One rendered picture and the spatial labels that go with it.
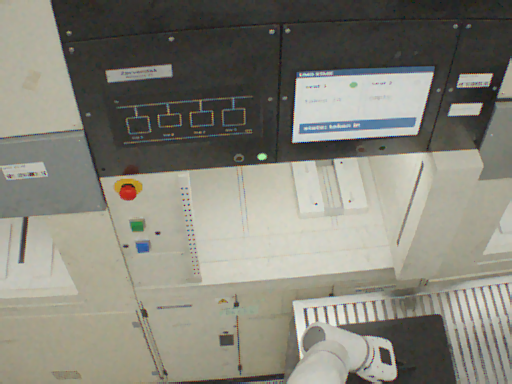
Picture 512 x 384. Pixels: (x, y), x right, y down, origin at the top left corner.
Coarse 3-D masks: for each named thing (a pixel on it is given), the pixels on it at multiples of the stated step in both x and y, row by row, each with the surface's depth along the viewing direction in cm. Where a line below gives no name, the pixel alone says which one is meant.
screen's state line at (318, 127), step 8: (352, 120) 140; (360, 120) 140; (368, 120) 141; (376, 120) 141; (384, 120) 141; (392, 120) 141; (400, 120) 142; (408, 120) 142; (304, 128) 141; (312, 128) 141; (320, 128) 141; (328, 128) 142; (336, 128) 142; (344, 128) 142; (352, 128) 142; (360, 128) 142; (368, 128) 143; (376, 128) 143; (384, 128) 143; (392, 128) 143
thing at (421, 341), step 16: (384, 320) 165; (400, 320) 164; (416, 320) 164; (432, 320) 164; (384, 336) 162; (400, 336) 162; (416, 336) 162; (432, 336) 162; (400, 352) 159; (416, 352) 159; (432, 352) 159; (448, 352) 159; (416, 368) 156; (432, 368) 156; (448, 368) 156
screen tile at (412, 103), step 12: (372, 84) 132; (384, 84) 132; (396, 84) 132; (408, 84) 133; (408, 96) 136; (420, 96) 136; (372, 108) 138; (384, 108) 138; (396, 108) 138; (408, 108) 139
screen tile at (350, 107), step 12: (312, 84) 130; (324, 84) 131; (336, 84) 131; (360, 84) 131; (312, 96) 133; (324, 96) 133; (336, 96) 134; (348, 96) 134; (360, 96) 134; (312, 108) 136; (324, 108) 136; (336, 108) 137; (348, 108) 137
